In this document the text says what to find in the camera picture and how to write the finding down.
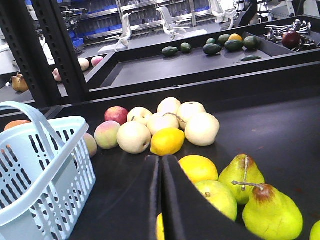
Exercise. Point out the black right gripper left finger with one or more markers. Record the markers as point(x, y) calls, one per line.
point(132, 216)

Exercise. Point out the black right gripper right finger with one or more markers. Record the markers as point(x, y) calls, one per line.
point(187, 215)

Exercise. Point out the light blue plastic basket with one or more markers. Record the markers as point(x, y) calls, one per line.
point(46, 176)

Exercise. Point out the yellow lemon front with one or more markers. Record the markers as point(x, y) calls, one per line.
point(160, 234)

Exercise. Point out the yellow lemon middle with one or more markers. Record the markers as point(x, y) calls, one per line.
point(198, 168)

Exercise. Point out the green pear behind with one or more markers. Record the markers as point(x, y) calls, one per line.
point(244, 169)

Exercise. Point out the yellow lemon near pears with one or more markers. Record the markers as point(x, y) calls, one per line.
point(167, 141)

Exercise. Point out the white asian pear front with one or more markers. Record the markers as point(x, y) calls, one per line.
point(133, 141)

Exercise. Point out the white asian pear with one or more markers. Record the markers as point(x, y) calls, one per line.
point(202, 129)
point(133, 141)

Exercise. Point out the green pear with stem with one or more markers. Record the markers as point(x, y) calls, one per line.
point(271, 214)

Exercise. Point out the white asian pear right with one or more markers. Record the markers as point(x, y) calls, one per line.
point(202, 129)

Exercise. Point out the peach green pink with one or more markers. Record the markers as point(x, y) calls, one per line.
point(106, 134)

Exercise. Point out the red apple by pears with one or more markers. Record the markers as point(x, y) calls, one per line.
point(116, 113)

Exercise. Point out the black rear produce stand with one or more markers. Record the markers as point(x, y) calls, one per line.
point(145, 69)

